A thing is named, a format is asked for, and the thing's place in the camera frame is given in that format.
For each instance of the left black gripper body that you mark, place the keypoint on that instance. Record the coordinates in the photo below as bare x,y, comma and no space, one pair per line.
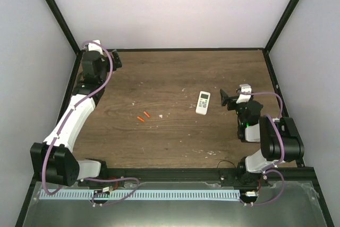
117,63

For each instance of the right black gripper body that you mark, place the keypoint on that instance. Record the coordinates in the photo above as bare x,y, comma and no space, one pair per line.
231,100

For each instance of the white remote control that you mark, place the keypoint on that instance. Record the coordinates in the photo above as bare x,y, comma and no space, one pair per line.
203,103

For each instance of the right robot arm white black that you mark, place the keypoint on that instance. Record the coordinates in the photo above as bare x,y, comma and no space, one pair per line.
279,139

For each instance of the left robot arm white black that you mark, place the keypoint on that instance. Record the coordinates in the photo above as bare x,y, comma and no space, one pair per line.
53,160

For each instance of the metal front plate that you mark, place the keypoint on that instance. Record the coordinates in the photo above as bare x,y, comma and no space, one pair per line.
288,203

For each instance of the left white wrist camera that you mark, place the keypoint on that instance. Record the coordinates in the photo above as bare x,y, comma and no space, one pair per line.
94,46

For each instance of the black aluminium frame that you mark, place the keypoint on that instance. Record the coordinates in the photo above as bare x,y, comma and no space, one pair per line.
265,51

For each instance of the light blue slotted cable duct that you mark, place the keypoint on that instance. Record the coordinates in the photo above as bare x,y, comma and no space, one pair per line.
82,194

